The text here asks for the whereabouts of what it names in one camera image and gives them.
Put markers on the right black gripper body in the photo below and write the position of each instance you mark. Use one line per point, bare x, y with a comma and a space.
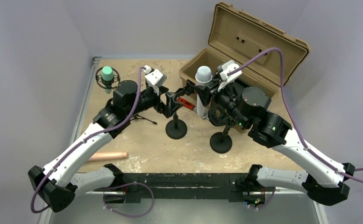
226, 99

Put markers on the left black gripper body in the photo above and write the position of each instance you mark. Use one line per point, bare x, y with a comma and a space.
149, 99

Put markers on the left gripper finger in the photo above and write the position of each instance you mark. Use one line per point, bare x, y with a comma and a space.
171, 108
172, 97

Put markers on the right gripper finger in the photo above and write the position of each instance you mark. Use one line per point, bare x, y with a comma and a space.
207, 85
206, 97

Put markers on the white microphone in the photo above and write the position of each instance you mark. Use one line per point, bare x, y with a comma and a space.
203, 77

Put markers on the round base clip stand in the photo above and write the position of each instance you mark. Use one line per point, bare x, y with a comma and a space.
176, 128

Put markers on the round base shock mount stand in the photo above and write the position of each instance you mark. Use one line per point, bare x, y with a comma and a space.
220, 142

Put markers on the green microphone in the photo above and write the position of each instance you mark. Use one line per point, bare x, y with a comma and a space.
107, 76

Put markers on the black tripod mic stand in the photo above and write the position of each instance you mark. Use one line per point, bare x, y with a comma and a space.
117, 79

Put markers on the pink microphone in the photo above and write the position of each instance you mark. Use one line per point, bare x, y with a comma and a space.
108, 156

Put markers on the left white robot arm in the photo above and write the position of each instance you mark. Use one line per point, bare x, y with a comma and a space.
58, 183

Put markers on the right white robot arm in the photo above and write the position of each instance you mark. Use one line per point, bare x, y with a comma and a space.
321, 178

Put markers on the red adjustable wrench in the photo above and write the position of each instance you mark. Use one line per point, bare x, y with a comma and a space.
187, 104

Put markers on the tan plastic tool case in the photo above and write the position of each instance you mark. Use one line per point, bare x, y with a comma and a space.
239, 36

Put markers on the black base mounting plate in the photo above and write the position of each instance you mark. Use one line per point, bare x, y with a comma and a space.
232, 187

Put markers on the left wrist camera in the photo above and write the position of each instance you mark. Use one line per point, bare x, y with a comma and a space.
154, 78

